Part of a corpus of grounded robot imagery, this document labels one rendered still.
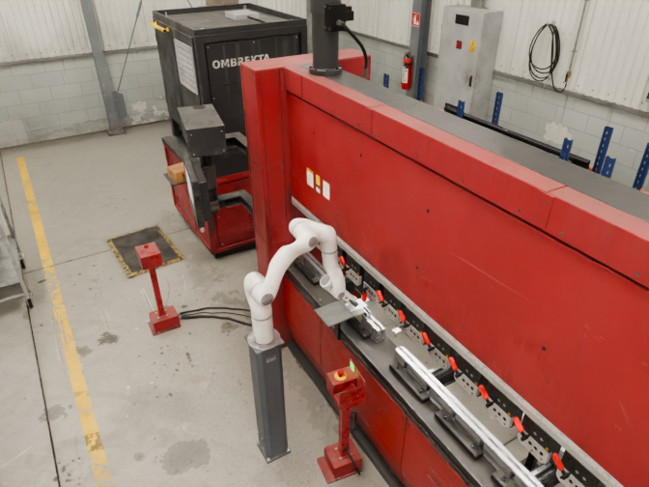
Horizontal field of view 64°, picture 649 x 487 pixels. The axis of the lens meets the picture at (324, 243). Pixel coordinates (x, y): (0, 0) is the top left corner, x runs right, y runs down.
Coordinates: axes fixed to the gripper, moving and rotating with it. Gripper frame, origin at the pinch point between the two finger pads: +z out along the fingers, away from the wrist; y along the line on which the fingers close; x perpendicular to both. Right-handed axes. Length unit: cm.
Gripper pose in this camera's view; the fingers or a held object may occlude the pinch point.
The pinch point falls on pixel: (352, 301)
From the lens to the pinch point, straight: 327.8
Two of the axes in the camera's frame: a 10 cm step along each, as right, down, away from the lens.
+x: -6.6, 7.5, 0.2
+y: -4.9, -4.6, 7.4
